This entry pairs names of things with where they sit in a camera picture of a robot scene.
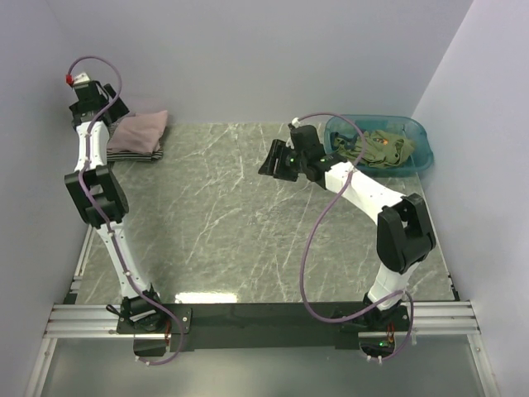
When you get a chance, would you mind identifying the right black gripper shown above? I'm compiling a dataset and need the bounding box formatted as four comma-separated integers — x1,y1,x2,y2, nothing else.
257,139,307,183

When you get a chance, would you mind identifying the pink tank top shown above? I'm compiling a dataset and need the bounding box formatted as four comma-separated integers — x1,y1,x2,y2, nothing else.
107,110,169,155

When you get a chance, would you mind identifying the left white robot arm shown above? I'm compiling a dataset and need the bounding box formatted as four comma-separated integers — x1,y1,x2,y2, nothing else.
64,74,166,333

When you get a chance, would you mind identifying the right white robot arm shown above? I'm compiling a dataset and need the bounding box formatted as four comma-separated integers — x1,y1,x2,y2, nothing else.
259,125,436,330

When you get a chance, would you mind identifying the striped folded tank top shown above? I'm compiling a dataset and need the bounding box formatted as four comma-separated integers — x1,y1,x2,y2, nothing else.
107,144,164,162

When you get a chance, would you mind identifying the olive green tank top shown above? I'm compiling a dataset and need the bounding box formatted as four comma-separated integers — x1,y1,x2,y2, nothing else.
330,130,417,169

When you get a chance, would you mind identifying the teal plastic basket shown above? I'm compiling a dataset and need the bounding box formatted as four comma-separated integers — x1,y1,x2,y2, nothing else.
323,115,433,178

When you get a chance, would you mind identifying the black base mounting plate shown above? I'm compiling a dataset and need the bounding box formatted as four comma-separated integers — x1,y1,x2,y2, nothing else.
117,303,410,356

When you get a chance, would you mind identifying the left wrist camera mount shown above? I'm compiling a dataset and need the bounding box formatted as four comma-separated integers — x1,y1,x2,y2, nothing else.
65,72,91,87

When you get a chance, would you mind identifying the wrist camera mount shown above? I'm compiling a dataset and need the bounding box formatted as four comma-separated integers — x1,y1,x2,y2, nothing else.
288,117,301,129
65,72,91,87

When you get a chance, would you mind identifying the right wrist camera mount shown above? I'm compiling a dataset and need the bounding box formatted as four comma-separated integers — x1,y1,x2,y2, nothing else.
288,117,301,129

